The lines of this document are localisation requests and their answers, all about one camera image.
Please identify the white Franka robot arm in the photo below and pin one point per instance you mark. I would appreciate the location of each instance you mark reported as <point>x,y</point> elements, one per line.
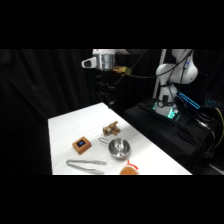
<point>186,71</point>

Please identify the orange tiger plush toy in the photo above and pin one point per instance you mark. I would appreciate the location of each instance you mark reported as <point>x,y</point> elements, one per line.
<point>129,169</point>

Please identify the blue-lit black device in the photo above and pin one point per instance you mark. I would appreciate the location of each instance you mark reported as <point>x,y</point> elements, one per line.
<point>188,99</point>

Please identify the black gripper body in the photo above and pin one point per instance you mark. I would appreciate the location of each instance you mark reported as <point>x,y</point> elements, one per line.
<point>106,79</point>

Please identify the black cloth-covered robot stand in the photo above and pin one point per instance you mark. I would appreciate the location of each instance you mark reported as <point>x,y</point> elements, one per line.
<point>166,133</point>

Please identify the brown wooden toy figure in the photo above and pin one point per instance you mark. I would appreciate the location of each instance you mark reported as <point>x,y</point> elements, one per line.
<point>111,128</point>

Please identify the metal kitchen tongs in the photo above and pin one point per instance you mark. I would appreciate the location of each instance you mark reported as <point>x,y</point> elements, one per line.
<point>87,163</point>

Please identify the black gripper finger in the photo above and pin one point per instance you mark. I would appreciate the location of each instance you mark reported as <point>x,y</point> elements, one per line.
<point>111,96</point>
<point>102,96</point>

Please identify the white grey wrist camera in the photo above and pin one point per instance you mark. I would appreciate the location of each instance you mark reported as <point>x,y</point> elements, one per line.
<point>89,63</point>

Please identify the black curtain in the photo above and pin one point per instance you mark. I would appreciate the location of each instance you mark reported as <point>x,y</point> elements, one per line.
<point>43,83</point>

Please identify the wooden block with blue square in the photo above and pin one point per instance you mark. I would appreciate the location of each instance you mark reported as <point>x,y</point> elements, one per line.
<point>81,145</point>

